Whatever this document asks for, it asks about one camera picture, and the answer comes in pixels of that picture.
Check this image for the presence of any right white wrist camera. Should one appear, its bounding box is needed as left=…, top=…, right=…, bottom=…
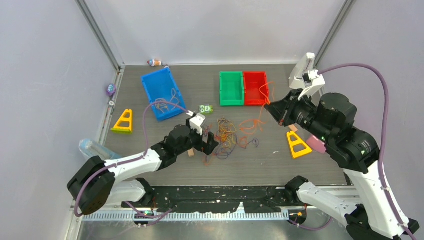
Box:
left=298, top=69, right=326, bottom=101

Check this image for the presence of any yellow triangle block left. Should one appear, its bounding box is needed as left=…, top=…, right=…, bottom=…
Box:
left=110, top=109, right=133, bottom=134

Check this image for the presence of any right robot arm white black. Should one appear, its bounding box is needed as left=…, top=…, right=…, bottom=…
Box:
left=265, top=89, right=420, bottom=240

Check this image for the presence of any purple round toy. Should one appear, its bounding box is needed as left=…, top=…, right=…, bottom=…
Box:
left=106, top=83, right=117, bottom=97

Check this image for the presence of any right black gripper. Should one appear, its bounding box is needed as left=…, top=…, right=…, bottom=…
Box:
left=263, top=87, right=332, bottom=142

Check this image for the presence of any aluminium rail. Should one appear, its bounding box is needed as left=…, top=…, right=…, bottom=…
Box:
left=79, top=186, right=305, bottom=223

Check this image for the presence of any orange cable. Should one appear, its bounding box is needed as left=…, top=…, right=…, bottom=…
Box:
left=202, top=81, right=276, bottom=167

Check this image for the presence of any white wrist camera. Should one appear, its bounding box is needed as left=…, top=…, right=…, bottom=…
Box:
left=298, top=69, right=326, bottom=101
left=186, top=110, right=206, bottom=136

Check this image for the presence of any small wooden block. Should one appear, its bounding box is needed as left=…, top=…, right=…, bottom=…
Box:
left=187, top=149, right=195, bottom=157

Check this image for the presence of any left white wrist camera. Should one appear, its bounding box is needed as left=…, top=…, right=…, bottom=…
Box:
left=186, top=110, right=206, bottom=136

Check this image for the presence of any white metronome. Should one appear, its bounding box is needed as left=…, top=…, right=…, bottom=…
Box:
left=289, top=52, right=316, bottom=90

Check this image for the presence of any clear plastic container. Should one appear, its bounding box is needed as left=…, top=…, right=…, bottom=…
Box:
left=78, top=138, right=122, bottom=160

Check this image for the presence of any yellow triangle block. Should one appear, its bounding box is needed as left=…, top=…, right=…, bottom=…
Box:
left=110, top=109, right=133, bottom=134
left=286, top=131, right=313, bottom=159

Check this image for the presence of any red plastic bin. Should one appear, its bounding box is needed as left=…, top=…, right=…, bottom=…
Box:
left=243, top=71, right=269, bottom=106

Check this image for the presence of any blue plastic bin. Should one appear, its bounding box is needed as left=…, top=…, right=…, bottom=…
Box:
left=141, top=67, right=186, bottom=122

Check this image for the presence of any green monster toy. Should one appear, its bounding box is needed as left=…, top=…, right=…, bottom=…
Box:
left=199, top=104, right=214, bottom=115

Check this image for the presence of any green plastic bin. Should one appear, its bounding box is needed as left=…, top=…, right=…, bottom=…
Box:
left=219, top=71, right=245, bottom=107

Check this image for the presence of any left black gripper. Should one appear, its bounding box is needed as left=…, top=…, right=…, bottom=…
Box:
left=175, top=118, right=218, bottom=156

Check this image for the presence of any small figurine toy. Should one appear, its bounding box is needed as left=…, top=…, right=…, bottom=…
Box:
left=146, top=59, right=163, bottom=67

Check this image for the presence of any wooden block right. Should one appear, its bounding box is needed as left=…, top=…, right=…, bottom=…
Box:
left=288, top=124, right=298, bottom=132

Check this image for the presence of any yellow cable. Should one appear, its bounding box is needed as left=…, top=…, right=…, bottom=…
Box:
left=155, top=87, right=239, bottom=145

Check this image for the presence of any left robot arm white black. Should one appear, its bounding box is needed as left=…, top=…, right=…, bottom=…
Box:
left=67, top=125, right=219, bottom=217

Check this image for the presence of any yellow triangle block right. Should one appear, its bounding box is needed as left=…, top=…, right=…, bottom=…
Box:
left=286, top=131, right=313, bottom=159

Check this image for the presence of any pink metronome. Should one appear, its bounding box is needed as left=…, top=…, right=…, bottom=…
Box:
left=306, top=134, right=327, bottom=154

